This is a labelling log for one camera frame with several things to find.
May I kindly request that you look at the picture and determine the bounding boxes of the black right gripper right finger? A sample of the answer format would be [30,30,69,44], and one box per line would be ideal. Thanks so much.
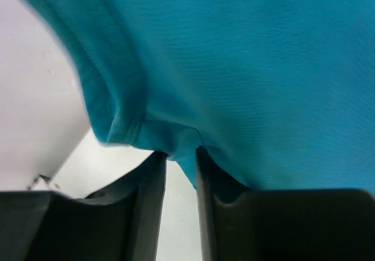
[196,147,374,260]

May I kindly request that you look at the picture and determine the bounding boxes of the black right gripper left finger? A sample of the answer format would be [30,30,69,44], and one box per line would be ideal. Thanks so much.
[1,152,166,260]

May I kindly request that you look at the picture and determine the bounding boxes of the teal t shirt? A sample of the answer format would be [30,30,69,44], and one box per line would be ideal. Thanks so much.
[26,0,374,193]

